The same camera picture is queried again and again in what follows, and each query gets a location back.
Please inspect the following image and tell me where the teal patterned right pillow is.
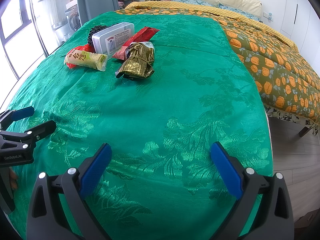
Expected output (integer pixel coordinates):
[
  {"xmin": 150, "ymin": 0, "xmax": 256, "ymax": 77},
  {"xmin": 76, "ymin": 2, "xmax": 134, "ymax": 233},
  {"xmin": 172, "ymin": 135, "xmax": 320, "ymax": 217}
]
[{"xmin": 218, "ymin": 3, "xmax": 260, "ymax": 22}]

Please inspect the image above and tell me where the clear plastic floss box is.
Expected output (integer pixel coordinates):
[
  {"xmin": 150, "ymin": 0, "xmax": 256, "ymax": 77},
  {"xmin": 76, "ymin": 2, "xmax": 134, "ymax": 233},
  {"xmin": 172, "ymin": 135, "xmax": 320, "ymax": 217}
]
[{"xmin": 92, "ymin": 22, "xmax": 135, "ymax": 57}]

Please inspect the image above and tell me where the black framed glass door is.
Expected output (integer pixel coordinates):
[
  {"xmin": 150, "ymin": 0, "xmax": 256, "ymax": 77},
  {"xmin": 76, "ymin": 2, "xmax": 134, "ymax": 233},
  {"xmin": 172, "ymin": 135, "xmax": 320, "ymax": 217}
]
[{"xmin": 1, "ymin": 0, "xmax": 75, "ymax": 81}]

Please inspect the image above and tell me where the striped under cloth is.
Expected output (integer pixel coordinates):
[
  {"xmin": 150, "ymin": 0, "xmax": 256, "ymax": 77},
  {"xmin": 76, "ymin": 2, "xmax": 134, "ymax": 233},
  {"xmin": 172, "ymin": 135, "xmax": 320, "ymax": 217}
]
[{"xmin": 264, "ymin": 109, "xmax": 274, "ymax": 173}]

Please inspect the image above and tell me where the yellow blanket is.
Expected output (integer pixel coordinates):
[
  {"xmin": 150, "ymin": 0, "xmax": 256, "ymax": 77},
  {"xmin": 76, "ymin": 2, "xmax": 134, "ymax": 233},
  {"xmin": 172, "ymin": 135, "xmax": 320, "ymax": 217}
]
[{"xmin": 125, "ymin": 1, "xmax": 299, "ymax": 53}]

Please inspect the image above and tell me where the orange floral quilt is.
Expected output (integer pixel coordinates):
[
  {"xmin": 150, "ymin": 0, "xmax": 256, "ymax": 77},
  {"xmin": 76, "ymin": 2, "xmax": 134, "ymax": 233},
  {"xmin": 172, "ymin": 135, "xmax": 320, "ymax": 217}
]
[{"xmin": 118, "ymin": 8, "xmax": 319, "ymax": 126}]

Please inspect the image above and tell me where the white wardrobe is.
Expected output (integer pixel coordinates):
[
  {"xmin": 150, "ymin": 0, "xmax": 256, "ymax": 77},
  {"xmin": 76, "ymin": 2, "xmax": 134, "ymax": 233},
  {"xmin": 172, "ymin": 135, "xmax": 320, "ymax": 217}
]
[{"xmin": 280, "ymin": 0, "xmax": 319, "ymax": 73}]

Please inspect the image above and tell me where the person's left hand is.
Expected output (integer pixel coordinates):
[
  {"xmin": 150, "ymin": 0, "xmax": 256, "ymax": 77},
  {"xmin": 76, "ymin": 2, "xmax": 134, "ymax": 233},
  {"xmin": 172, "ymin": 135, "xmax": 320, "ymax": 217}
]
[{"xmin": 9, "ymin": 168, "xmax": 18, "ymax": 190}]

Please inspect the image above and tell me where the teal patterned left pillow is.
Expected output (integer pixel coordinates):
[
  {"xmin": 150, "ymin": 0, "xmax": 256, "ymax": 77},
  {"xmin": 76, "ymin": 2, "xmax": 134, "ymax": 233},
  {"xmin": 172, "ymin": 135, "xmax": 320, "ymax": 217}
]
[{"xmin": 172, "ymin": 0, "xmax": 216, "ymax": 7}]

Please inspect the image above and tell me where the green floral tablecloth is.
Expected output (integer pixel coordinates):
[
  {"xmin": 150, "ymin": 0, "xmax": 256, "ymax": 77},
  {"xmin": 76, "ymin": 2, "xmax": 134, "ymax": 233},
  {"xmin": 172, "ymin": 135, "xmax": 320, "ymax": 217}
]
[{"xmin": 9, "ymin": 12, "xmax": 273, "ymax": 239}]

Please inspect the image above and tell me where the gold foil wrapper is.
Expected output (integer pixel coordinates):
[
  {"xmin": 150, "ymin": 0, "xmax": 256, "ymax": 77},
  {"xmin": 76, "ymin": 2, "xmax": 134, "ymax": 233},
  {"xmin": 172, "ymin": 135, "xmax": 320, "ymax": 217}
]
[{"xmin": 115, "ymin": 41, "xmax": 155, "ymax": 80}]

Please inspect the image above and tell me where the yellow green snack bar wrapper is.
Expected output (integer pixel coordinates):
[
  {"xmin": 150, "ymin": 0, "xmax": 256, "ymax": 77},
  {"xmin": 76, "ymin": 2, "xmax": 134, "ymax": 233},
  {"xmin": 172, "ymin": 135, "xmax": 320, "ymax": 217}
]
[{"xmin": 64, "ymin": 49, "xmax": 107, "ymax": 72}]

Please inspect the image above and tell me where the washing machine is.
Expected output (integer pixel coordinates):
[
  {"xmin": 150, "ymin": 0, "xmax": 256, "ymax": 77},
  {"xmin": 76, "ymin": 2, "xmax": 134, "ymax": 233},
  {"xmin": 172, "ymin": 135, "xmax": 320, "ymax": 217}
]
[{"xmin": 65, "ymin": 0, "xmax": 81, "ymax": 32}]

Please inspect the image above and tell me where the red snack wrapper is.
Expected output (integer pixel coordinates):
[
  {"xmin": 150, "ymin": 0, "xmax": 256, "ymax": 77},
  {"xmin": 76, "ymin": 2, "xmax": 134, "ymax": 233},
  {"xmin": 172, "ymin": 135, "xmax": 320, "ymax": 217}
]
[{"xmin": 112, "ymin": 27, "xmax": 159, "ymax": 60}]

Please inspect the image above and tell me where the teal patterned pillow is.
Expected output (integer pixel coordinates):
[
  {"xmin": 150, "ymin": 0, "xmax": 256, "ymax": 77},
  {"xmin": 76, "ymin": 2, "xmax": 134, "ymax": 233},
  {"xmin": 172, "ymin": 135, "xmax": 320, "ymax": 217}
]
[
  {"xmin": 172, "ymin": 0, "xmax": 216, "ymax": 7},
  {"xmin": 218, "ymin": 3, "xmax": 260, "ymax": 22}
]

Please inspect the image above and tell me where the red round wrapper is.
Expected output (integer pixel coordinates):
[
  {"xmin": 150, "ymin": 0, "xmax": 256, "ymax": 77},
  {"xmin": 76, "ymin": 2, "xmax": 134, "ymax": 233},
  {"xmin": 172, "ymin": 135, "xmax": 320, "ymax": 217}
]
[{"xmin": 66, "ymin": 43, "xmax": 96, "ymax": 69}]

